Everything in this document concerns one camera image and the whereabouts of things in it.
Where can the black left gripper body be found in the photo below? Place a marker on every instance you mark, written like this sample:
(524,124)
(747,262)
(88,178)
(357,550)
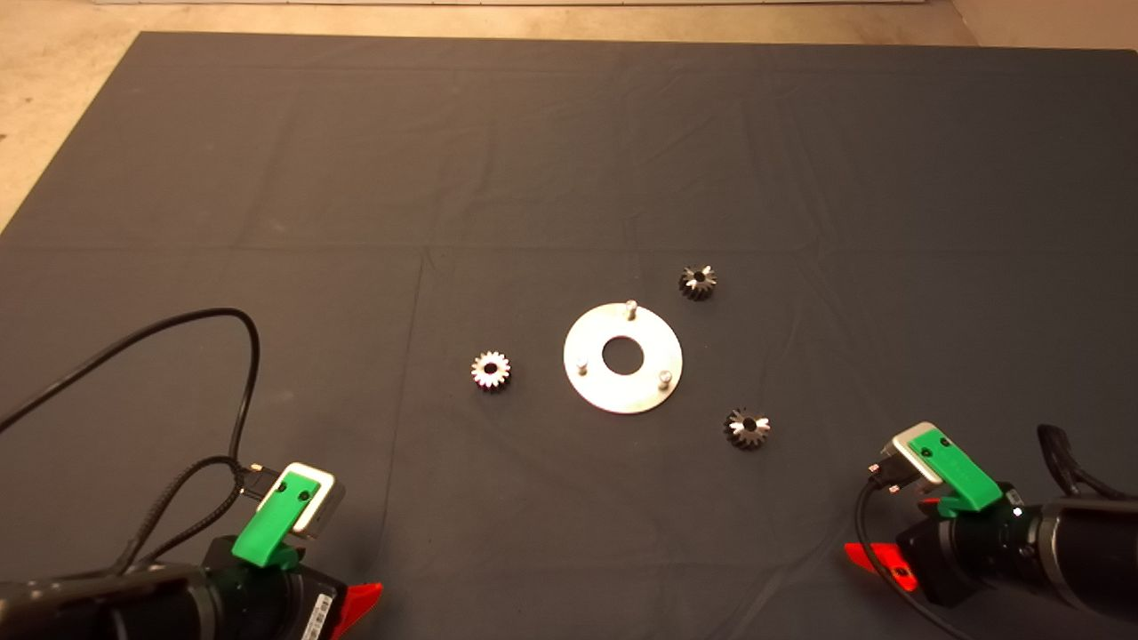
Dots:
(284,604)

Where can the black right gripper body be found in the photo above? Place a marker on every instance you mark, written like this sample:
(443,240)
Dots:
(951,560)

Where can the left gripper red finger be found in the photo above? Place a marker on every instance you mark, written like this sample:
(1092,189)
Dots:
(356,604)

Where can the dark steel planetary gear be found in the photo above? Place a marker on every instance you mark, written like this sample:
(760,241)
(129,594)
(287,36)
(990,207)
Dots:
(736,434)
(689,286)

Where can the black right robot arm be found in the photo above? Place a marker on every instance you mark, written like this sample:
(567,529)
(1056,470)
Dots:
(1085,560)

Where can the shiny steel planetary gear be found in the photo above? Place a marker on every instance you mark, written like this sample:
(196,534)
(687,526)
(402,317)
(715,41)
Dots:
(481,370)

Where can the round metal carrier plate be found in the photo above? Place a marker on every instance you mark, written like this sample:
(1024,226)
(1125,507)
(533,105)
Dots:
(596,391)

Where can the dark grey table cloth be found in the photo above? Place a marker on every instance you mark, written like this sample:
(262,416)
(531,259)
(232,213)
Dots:
(533,160)

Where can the right green camera mount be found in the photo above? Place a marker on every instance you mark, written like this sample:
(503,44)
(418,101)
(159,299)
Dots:
(965,471)

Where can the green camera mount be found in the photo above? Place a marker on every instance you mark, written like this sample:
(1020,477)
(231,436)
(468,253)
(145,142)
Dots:
(965,471)
(267,529)

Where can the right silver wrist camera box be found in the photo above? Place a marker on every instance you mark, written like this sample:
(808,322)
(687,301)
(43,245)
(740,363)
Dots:
(907,449)

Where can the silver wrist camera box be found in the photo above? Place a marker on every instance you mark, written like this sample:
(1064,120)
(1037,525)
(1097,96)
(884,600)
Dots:
(907,449)
(324,507)

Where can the left green camera mount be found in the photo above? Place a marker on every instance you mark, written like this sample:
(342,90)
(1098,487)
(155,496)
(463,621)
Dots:
(267,529)

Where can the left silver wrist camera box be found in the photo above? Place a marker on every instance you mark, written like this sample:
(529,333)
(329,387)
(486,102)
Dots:
(324,507)

